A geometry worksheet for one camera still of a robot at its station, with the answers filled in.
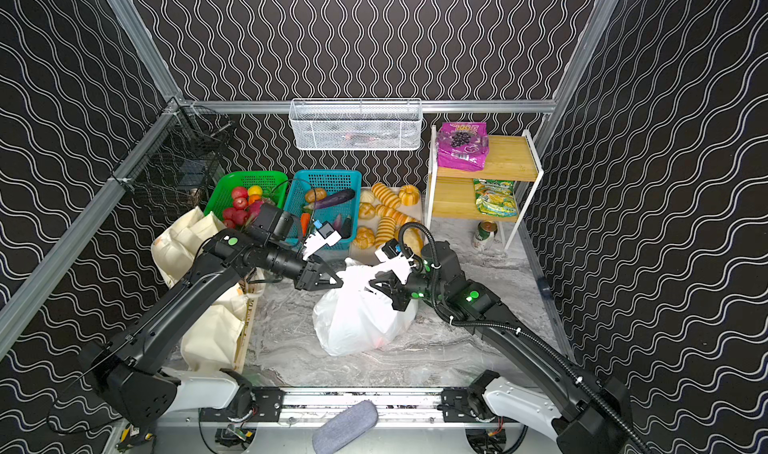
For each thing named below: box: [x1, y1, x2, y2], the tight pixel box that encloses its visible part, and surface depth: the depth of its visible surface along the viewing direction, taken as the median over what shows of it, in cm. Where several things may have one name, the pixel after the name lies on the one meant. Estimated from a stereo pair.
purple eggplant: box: [314, 189, 356, 210], surface depth 119 cm
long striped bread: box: [375, 204, 421, 226], surface depth 113 cm
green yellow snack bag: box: [474, 178, 518, 218], surface depth 97 cm
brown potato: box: [306, 188, 327, 203], surface depth 119 cm
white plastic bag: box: [312, 257, 419, 356], surface depth 72 cm
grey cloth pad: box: [312, 400, 379, 454], surface depth 71 cm
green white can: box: [474, 220, 498, 250], surface depth 100 cm
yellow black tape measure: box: [115, 423, 133, 451], surface depth 69 cm
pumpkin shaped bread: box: [398, 184, 421, 206], surface depth 119 cm
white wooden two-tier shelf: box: [426, 125, 544, 251], surface depth 86 cm
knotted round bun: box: [354, 225, 375, 249], surface depth 105 cm
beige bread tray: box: [349, 187, 425, 266], surface depth 114 cm
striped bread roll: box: [376, 216, 396, 246], surface depth 108 cm
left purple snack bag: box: [437, 122, 489, 172], surface depth 83 cm
